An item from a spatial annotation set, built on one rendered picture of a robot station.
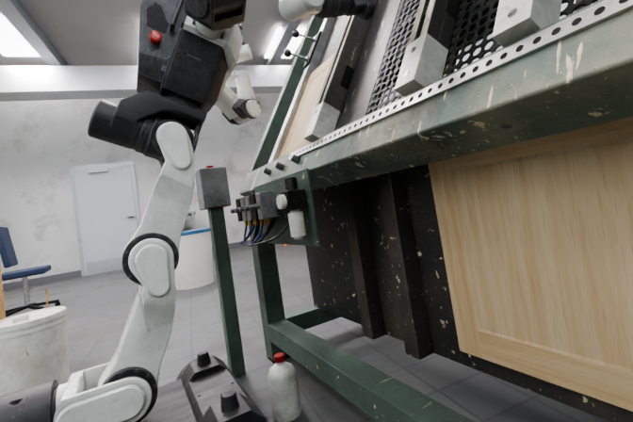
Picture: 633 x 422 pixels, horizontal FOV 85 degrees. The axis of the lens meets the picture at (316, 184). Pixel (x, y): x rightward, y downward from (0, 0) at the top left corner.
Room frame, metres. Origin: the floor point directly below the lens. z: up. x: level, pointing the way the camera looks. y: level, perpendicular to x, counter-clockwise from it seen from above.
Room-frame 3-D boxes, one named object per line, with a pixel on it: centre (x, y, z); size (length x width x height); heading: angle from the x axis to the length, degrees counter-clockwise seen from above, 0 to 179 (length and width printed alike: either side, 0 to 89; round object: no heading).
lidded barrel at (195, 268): (4.00, 1.53, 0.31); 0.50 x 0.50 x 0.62
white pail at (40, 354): (1.73, 1.49, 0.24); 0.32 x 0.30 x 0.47; 21
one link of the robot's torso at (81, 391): (0.95, 0.63, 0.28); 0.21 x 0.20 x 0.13; 119
